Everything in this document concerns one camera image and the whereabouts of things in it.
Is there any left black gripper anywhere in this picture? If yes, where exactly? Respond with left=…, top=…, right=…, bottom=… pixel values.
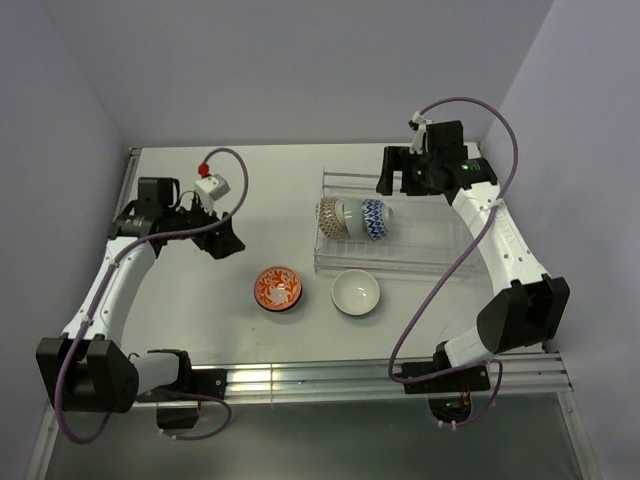
left=164, top=194, right=245, bottom=259

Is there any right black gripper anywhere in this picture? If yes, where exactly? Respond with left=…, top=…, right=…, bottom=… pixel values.
left=377, top=146, right=442, bottom=196

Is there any blue zigzag bowl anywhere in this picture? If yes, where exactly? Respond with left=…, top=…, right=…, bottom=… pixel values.
left=362, top=199, right=393, bottom=242

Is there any teal dashed bowl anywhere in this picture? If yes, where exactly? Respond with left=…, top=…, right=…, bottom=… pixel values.
left=337, top=198, right=368, bottom=241

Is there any orange floral bowl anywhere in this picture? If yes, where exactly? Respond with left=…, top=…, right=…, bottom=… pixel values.
left=253, top=265, right=304, bottom=313

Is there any brown patterned bowl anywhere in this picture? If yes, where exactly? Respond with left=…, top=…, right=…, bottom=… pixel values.
left=316, top=197, right=348, bottom=240

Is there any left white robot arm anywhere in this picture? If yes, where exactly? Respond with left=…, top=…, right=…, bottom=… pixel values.
left=36, top=174, right=245, bottom=413

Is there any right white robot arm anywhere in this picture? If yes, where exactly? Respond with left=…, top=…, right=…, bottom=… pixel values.
left=376, top=114, right=570, bottom=390

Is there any plain white bowl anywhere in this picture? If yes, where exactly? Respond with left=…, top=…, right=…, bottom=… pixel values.
left=331, top=269, right=381, bottom=317

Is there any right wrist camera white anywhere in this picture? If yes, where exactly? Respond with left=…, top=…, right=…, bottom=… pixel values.
left=408, top=111, right=433, bottom=155

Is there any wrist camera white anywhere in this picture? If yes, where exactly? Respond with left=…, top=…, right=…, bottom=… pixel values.
left=194, top=163, right=230, bottom=212
left=408, top=111, right=433, bottom=155

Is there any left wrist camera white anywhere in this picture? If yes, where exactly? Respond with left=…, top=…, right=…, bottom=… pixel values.
left=194, top=163, right=230, bottom=212

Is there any white wire dish rack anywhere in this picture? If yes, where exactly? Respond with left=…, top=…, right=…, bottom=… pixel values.
left=313, top=171, right=472, bottom=279

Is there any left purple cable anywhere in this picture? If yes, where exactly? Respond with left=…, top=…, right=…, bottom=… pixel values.
left=53, top=147, right=250, bottom=444

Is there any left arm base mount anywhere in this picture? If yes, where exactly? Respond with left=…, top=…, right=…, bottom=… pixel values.
left=136, top=368, right=233, bottom=440

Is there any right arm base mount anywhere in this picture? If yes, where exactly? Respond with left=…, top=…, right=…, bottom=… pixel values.
left=403, top=365, right=491, bottom=425

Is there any aluminium table rail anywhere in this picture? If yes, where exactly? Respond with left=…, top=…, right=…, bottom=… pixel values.
left=222, top=353, right=573, bottom=404

